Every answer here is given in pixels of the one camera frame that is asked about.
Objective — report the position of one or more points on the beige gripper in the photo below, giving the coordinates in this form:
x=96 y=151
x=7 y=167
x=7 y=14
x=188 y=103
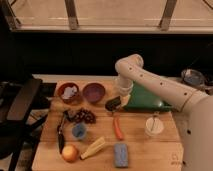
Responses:
x=124 y=100

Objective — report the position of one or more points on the black eraser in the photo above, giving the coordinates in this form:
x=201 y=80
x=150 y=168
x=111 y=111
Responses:
x=112 y=104

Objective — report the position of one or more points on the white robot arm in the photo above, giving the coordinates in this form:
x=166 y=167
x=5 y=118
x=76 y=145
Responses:
x=198 y=148

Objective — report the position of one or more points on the white plastic cup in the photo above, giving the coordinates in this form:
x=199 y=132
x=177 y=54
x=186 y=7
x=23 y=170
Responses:
x=153 y=126

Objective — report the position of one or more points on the blue small cup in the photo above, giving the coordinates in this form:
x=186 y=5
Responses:
x=79 y=131

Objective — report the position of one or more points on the green plastic tray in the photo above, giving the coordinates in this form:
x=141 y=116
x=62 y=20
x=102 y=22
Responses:
x=142 y=99

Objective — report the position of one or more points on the purple bowl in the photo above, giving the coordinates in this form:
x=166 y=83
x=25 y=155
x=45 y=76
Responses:
x=93 y=92

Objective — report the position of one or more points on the orange carrot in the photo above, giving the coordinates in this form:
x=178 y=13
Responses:
x=118 y=133

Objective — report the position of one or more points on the dark grape bunch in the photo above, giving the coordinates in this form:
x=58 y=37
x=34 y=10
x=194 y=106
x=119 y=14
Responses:
x=86 y=116

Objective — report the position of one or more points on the blue sponge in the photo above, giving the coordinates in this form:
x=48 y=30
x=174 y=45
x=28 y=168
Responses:
x=121 y=155

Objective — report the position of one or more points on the brown bowl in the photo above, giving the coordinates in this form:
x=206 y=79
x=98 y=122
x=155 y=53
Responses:
x=73 y=99

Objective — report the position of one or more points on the white crumpled paper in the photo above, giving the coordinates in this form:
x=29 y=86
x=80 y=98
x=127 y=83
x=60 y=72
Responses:
x=69 y=92

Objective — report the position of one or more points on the orange apple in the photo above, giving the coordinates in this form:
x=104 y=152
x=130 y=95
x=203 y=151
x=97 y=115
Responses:
x=70 y=153

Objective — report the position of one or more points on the black chair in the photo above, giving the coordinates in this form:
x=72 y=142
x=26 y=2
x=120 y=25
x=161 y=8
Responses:
x=16 y=103

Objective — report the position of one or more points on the black handled tool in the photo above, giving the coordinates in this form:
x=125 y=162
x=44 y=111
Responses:
x=61 y=139

